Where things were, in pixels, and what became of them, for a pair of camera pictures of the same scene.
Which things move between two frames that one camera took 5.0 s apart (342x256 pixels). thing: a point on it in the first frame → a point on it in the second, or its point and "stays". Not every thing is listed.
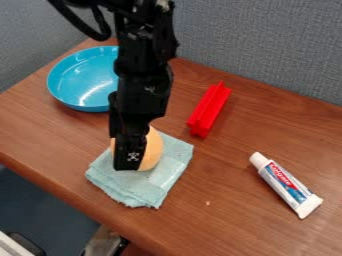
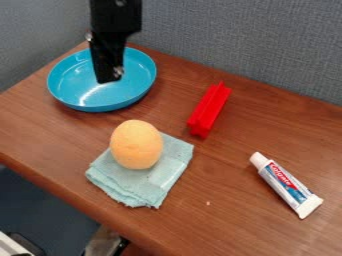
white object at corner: x=10 y=247 stays
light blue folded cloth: x=143 y=188 stays
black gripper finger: x=129 y=144 → x=108 y=55
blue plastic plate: x=81 y=78 stays
